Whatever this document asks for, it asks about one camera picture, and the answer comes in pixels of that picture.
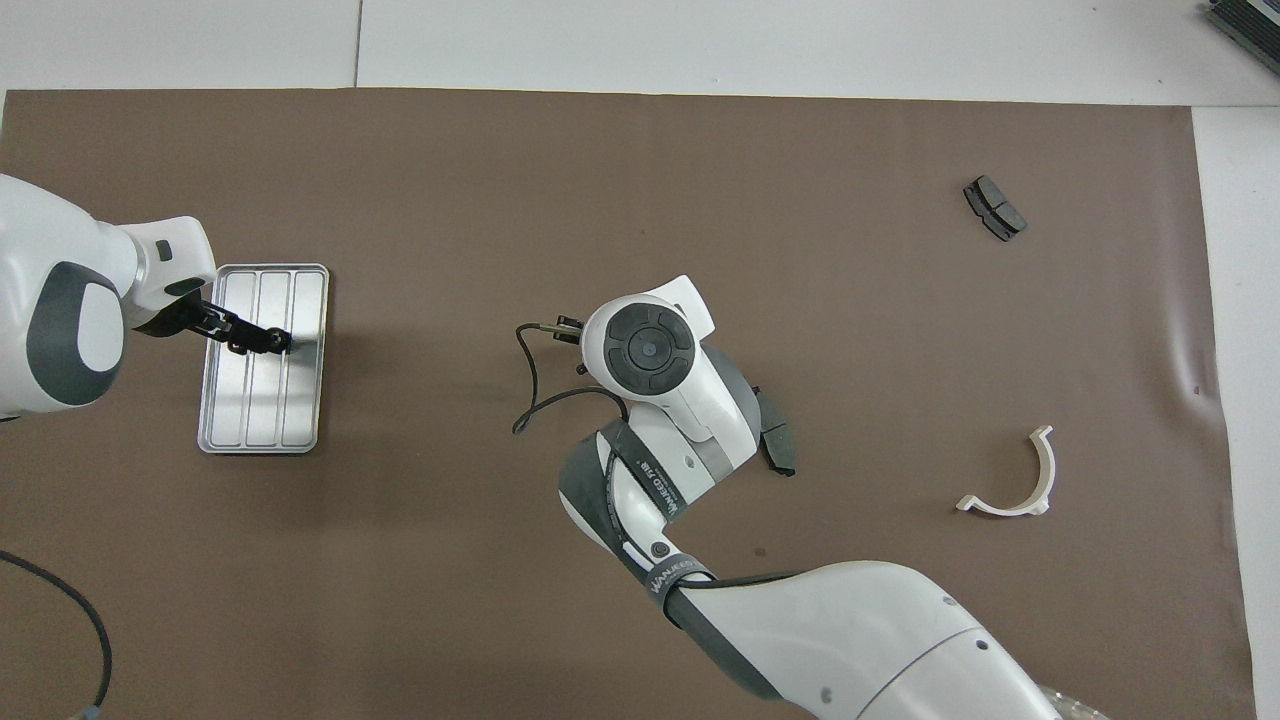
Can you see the silver metal tray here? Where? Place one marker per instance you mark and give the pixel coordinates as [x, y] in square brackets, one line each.
[300, 400]

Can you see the thick grey brake pad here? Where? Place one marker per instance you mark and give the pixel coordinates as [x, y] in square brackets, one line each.
[996, 208]

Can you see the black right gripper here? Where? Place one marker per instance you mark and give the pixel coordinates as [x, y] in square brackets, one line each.
[570, 330]

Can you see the brown table mat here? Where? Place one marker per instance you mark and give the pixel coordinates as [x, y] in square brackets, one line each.
[500, 200]

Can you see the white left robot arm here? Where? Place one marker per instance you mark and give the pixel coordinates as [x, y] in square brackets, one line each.
[60, 270]

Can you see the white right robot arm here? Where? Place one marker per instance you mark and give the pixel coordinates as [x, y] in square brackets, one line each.
[850, 630]

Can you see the white curved plastic bracket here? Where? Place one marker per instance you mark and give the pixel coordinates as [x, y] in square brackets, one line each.
[1049, 472]

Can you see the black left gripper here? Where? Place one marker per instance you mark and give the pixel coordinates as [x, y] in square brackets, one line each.
[185, 315]

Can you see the grey ribbed device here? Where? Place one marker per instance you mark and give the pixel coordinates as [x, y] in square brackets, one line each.
[1250, 28]

